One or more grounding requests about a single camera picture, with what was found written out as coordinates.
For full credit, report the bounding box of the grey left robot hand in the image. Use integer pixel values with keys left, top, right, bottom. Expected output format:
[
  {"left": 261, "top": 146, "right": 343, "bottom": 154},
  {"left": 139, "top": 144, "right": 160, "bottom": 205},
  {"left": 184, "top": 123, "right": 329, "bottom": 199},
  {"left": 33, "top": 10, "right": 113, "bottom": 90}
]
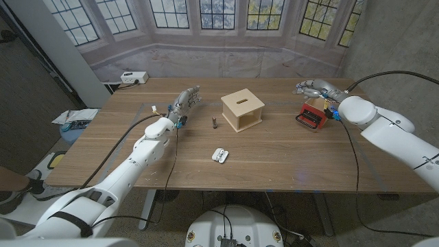
[{"left": 167, "top": 85, "right": 202, "bottom": 130}]

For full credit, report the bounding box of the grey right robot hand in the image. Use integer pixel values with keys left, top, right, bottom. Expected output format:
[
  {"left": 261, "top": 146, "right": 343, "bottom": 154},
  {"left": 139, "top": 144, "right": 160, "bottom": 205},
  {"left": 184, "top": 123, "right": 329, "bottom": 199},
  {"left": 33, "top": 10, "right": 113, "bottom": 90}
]
[{"left": 292, "top": 79, "right": 349, "bottom": 104}]

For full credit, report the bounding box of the red drawer with black handle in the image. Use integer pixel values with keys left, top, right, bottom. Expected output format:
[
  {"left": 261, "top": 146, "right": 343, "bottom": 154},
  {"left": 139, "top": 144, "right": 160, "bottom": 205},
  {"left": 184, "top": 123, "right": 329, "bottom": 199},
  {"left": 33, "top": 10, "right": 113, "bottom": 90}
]
[{"left": 295, "top": 97, "right": 332, "bottom": 130}]

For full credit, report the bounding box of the wooden box with slot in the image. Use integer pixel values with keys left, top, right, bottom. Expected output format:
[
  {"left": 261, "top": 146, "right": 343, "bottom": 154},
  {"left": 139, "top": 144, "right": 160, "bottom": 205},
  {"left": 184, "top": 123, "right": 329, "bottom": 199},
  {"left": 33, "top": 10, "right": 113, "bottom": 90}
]
[{"left": 220, "top": 88, "right": 265, "bottom": 134}]

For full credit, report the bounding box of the white airpods case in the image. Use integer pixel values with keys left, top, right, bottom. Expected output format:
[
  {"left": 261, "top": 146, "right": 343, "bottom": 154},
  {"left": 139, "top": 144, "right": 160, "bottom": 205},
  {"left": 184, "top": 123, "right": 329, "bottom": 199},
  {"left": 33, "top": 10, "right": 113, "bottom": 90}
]
[{"left": 211, "top": 148, "right": 230, "bottom": 165}]

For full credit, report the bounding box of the white power strip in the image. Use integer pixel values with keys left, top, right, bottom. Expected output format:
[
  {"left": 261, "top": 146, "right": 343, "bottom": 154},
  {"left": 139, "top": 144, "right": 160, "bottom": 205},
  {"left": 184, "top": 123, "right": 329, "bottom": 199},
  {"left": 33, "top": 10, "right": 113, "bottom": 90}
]
[{"left": 120, "top": 71, "right": 150, "bottom": 85}]

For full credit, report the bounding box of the printed window backdrop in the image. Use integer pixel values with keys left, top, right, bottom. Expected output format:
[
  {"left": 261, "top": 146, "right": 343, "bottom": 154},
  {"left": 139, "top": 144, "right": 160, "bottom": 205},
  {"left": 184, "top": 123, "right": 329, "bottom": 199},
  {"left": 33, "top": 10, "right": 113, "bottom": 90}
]
[{"left": 40, "top": 0, "right": 366, "bottom": 83}]

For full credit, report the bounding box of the stack of papers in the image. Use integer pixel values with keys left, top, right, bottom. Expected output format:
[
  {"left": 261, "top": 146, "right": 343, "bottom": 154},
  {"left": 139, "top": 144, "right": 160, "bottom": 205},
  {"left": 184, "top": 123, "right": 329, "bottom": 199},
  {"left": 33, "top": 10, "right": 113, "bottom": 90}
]
[{"left": 51, "top": 108, "right": 99, "bottom": 125}]

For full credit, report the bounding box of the grey table leg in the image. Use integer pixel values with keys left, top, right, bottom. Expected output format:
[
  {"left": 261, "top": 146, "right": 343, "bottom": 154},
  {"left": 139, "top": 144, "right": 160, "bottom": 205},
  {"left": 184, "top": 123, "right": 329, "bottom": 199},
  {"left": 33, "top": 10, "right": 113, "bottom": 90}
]
[
  {"left": 311, "top": 192, "right": 335, "bottom": 237},
  {"left": 138, "top": 189, "right": 158, "bottom": 231}
]

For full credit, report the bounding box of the blue round stool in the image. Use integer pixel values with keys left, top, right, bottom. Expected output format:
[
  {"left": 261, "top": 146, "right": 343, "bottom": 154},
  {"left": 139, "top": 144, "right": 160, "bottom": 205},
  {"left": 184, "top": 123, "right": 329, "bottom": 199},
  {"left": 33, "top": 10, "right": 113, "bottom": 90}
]
[{"left": 59, "top": 122, "right": 87, "bottom": 145}]

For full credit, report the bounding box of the yellow black floor object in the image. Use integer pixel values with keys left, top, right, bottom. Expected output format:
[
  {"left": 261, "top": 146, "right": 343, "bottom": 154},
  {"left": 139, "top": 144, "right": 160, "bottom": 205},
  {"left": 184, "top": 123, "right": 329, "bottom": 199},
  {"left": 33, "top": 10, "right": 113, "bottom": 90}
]
[{"left": 47, "top": 150, "right": 68, "bottom": 170}]

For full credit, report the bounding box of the grey black sneaker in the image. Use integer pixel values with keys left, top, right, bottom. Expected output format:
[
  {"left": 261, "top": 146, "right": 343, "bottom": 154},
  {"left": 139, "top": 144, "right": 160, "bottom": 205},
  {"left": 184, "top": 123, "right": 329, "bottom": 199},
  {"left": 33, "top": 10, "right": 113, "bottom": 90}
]
[
  {"left": 25, "top": 169, "right": 75, "bottom": 202},
  {"left": 0, "top": 190, "right": 27, "bottom": 215}
]

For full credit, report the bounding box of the person's bare leg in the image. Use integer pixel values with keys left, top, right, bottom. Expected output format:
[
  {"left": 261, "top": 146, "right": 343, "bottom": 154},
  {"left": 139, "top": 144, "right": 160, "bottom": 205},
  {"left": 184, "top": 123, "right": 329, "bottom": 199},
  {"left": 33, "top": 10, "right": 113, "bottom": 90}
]
[{"left": 0, "top": 166, "right": 30, "bottom": 192}]

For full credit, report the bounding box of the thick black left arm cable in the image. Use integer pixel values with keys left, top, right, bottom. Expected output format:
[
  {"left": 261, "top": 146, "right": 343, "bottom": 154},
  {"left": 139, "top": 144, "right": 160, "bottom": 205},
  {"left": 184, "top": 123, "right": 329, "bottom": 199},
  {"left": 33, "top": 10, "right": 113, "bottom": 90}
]
[{"left": 80, "top": 113, "right": 166, "bottom": 190}]

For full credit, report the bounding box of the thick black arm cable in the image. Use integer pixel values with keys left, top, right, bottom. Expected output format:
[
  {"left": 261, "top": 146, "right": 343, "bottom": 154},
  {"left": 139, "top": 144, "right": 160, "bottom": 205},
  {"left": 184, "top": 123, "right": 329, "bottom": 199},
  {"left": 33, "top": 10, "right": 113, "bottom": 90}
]
[
  {"left": 80, "top": 113, "right": 166, "bottom": 190},
  {"left": 346, "top": 70, "right": 439, "bottom": 93}
]

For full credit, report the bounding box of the black power strip cord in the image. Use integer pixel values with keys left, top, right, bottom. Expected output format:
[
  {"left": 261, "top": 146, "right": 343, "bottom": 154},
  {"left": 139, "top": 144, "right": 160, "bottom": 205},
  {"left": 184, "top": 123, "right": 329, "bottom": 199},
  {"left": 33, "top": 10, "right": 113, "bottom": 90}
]
[{"left": 115, "top": 80, "right": 140, "bottom": 91}]

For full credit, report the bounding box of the thin black left wrist cable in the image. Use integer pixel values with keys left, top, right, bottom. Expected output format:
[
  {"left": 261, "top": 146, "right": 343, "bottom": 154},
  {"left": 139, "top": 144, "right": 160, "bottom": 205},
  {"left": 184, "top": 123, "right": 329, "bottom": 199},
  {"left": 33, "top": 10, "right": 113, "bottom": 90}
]
[{"left": 91, "top": 128, "right": 179, "bottom": 229}]

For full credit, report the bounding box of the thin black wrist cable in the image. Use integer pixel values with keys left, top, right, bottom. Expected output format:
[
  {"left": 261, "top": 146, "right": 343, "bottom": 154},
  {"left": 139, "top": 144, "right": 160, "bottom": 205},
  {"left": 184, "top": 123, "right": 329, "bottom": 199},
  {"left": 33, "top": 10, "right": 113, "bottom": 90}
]
[
  {"left": 339, "top": 119, "right": 434, "bottom": 238},
  {"left": 91, "top": 128, "right": 179, "bottom": 229}
]

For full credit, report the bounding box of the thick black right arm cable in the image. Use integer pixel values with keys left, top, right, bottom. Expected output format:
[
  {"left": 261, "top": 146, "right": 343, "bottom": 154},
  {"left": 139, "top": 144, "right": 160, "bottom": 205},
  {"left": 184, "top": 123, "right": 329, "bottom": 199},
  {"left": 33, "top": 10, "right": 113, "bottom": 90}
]
[{"left": 346, "top": 70, "right": 439, "bottom": 93}]

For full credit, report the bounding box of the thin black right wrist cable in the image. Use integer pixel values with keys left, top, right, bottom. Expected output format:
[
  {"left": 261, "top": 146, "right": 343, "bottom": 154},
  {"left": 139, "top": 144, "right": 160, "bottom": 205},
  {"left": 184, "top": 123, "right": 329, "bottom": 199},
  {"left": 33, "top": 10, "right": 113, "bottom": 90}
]
[{"left": 339, "top": 119, "right": 434, "bottom": 238}]

